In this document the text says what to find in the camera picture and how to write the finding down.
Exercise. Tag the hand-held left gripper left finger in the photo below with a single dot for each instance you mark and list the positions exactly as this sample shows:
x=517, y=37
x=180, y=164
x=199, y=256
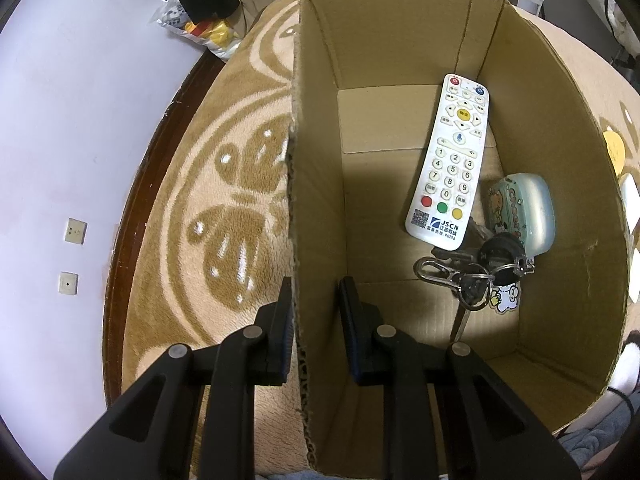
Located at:
x=280, y=340

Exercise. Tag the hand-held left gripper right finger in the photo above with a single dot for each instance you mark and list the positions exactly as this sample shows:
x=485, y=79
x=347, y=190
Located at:
x=352, y=330

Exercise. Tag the cardboard box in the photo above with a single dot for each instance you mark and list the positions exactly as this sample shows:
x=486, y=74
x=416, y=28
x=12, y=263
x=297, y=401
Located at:
x=380, y=210

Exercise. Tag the key bunch with cartoon charm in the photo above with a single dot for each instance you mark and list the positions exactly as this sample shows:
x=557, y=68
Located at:
x=475, y=285

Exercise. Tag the white remote control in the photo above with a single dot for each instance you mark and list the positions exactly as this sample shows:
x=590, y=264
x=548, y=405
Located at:
x=450, y=170

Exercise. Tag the pale green earbuds case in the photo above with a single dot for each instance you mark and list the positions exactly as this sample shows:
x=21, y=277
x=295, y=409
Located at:
x=530, y=210

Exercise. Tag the white plug charger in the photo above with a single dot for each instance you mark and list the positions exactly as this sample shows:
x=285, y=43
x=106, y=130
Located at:
x=627, y=192

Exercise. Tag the white and brown plush slipper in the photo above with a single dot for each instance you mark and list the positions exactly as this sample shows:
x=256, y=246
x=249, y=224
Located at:
x=627, y=370

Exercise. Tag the plastic bag of toys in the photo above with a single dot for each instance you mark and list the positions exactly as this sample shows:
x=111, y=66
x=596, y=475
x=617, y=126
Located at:
x=200, y=27

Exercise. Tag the white duvet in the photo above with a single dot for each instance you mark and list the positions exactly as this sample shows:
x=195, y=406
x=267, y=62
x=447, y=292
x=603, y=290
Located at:
x=615, y=15

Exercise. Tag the dark wooden bed frame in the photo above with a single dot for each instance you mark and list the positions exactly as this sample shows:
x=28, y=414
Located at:
x=130, y=210

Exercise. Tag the wall socket with round hole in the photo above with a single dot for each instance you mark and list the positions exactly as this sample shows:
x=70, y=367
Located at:
x=68, y=283

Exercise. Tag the wall socket with slots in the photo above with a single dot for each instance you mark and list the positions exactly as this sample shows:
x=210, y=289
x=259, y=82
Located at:
x=76, y=231

